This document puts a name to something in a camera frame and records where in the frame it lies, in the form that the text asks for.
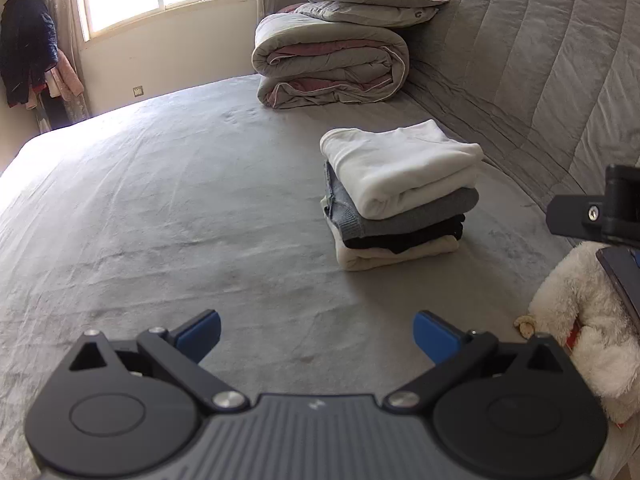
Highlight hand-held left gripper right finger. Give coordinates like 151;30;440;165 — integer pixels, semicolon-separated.
384;310;571;414

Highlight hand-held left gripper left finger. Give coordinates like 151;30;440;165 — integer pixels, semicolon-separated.
69;308;251;414

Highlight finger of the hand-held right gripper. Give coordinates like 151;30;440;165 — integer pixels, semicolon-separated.
545;194;607;239

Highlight white bear-print sweatshirt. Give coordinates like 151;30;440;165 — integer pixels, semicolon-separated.
320;120;484;220

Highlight dark flat tablet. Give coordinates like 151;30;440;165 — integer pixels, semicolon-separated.
596;247;640;322

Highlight white plush toy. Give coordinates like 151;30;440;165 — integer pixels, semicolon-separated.
515;241;640;426

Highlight folded cream garment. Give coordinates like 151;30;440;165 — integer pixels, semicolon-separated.
327;207;460;272

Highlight folded black garment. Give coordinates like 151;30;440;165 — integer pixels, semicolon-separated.
342;214;466;254

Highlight folded grey sweater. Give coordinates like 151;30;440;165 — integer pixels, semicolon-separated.
322;160;480;240

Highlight grey bed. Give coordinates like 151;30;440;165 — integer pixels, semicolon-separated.
0;72;601;461

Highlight grey quilted headboard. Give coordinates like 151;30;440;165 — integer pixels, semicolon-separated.
377;0;640;211

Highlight folded grey pink duvet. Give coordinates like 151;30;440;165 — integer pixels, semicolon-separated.
251;10;411;110

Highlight hanging pink garments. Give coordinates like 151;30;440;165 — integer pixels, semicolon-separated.
25;50;85;111

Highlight grey pillow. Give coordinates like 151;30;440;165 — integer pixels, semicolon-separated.
277;1;436;29

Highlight hanging dark jacket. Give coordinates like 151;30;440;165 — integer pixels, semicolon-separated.
0;0;59;107

